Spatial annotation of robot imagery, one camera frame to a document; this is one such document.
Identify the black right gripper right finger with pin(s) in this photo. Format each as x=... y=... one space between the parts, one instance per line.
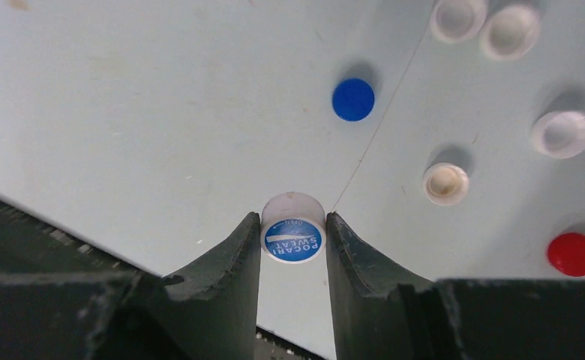
x=381 y=310

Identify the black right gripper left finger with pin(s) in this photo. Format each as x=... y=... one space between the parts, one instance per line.
x=61 y=298

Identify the white bottle cap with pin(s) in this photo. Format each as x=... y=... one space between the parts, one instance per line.
x=293 y=228
x=559 y=134
x=510 y=33
x=455 y=21

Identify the cream bottle cap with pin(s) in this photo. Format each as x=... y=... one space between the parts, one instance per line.
x=445 y=184

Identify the red bottle cap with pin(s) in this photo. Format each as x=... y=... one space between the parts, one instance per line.
x=566 y=253

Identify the blue bottle cap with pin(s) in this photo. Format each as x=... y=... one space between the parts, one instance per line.
x=353 y=99

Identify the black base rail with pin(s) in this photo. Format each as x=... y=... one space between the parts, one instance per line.
x=270 y=346

